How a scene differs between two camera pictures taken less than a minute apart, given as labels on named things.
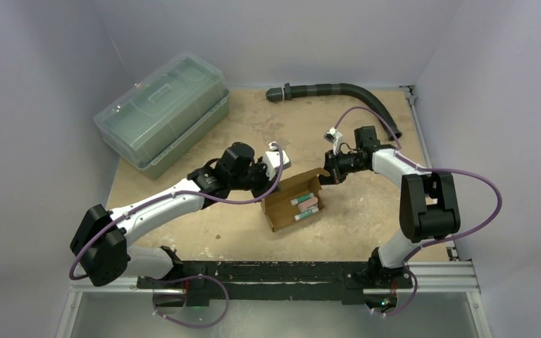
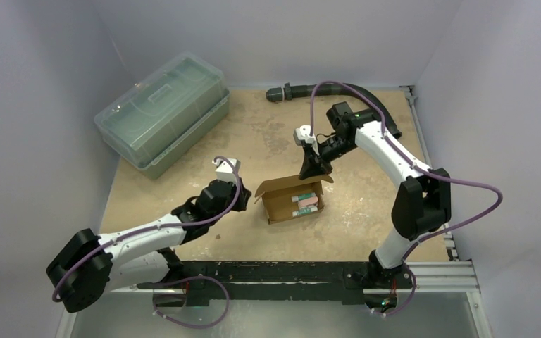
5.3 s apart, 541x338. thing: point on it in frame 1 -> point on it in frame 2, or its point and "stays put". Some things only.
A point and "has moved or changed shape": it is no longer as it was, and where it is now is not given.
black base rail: (275, 281) stays put
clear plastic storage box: (158, 117) stays put
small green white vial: (306, 213) has moved or changed shape
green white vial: (296, 201) stays put
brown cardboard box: (277, 208) has moved or changed shape
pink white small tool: (308, 204) stays put
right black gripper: (334, 165) -> (311, 152)
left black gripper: (267, 185) -> (241, 200)
